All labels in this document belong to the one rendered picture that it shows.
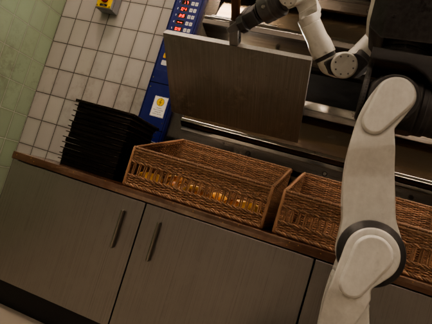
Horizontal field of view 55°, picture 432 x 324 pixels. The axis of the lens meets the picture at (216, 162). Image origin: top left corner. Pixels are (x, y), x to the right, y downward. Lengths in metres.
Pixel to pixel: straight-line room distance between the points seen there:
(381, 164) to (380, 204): 0.09
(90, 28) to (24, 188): 1.08
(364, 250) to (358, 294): 0.09
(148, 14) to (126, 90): 0.43
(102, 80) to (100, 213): 0.96
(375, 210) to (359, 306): 0.21
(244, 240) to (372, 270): 0.55
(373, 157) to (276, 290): 0.59
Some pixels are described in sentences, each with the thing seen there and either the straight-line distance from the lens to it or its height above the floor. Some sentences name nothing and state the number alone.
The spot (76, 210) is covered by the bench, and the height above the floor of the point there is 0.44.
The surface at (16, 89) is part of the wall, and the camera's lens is 2.45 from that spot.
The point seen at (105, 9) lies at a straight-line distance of 2.42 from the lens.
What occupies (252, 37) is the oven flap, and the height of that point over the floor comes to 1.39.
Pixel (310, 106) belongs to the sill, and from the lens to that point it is 1.97.
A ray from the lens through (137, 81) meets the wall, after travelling 2.24.
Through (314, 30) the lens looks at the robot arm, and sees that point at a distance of 1.34.
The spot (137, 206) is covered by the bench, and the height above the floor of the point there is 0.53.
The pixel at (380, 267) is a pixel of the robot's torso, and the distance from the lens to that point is 0.94.
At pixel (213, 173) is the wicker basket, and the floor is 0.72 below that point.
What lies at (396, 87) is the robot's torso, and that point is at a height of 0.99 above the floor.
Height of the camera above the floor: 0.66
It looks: 4 degrees up
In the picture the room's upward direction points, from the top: 17 degrees clockwise
